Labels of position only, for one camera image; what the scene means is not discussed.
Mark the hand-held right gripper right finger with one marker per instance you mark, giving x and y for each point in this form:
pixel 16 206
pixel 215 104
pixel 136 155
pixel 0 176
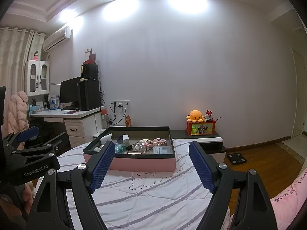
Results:
pixel 201 170

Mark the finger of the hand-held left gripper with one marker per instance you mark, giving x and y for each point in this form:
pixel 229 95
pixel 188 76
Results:
pixel 28 133
pixel 60 139

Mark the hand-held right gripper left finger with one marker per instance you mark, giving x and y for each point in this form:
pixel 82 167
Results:
pixel 102 170

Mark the teal face mask pack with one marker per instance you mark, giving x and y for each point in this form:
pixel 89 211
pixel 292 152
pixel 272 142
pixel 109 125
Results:
pixel 119 148

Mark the clear plastic packet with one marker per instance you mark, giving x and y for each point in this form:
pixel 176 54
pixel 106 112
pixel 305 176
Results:
pixel 164 150

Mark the pink box with dark rim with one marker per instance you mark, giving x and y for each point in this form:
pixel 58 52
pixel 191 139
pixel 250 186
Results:
pixel 144 164

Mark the pink white block cat figure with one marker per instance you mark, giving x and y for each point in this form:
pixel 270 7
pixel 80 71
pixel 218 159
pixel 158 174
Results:
pixel 153 143

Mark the white desk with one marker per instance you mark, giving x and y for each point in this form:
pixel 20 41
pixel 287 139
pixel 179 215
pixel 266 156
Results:
pixel 76 124

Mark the pink padded jacket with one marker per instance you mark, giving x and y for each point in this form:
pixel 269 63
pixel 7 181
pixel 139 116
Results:
pixel 16 110

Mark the dark top TV cabinet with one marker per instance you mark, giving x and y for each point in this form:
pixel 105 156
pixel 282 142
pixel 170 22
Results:
pixel 199 140

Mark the white plastic item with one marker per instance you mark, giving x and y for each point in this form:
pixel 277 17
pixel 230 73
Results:
pixel 105 140

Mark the black keyboard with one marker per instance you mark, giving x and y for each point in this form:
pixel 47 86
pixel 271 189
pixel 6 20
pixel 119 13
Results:
pixel 69 107

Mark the black floor scale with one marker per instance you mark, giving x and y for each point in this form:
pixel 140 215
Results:
pixel 237 159

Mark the blue white desk box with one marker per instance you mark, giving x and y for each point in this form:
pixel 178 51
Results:
pixel 54 101

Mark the low white side cabinet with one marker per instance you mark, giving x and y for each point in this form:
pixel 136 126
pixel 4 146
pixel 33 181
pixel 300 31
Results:
pixel 99 131

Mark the white charger block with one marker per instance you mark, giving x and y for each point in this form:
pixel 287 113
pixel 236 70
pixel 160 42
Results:
pixel 126 140

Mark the red storage crate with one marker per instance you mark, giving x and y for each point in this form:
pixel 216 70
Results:
pixel 201 128

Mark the black monitor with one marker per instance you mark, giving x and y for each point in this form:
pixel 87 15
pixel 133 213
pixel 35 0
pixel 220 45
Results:
pixel 70 92

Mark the bottle with orange cap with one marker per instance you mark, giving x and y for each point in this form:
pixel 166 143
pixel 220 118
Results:
pixel 105 118

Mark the black computer tower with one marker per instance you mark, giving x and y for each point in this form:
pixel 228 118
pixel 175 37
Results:
pixel 90 94

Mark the white striped quilt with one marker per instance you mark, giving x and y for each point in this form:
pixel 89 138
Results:
pixel 148 196

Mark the orange octopus plush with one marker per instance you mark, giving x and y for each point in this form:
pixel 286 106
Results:
pixel 195 115

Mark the white hutch cabinet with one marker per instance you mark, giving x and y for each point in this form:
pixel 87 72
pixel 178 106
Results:
pixel 37 77

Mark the orange snack bag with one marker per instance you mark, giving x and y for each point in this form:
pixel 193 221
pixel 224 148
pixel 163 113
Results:
pixel 129 120

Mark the red white small packet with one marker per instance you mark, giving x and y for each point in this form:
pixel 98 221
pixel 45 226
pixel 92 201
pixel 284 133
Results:
pixel 209 112

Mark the beige curtain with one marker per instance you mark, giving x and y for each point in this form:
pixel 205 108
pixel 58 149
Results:
pixel 14 64

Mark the black speaker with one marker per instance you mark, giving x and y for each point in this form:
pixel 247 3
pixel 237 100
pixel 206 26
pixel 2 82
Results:
pixel 90 71

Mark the small pink doll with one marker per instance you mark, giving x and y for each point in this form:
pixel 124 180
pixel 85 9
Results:
pixel 36 55

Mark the red triangular flag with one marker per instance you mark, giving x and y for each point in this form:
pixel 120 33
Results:
pixel 91 57

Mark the pink quilt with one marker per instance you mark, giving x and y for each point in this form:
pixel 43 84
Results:
pixel 287 201

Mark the white air conditioner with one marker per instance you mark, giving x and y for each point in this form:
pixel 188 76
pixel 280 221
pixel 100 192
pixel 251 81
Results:
pixel 57 38

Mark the white door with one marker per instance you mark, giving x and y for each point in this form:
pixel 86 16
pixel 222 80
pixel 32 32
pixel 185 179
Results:
pixel 298 93

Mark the wall power outlet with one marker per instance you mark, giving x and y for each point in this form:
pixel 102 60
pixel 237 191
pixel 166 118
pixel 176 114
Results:
pixel 121 104

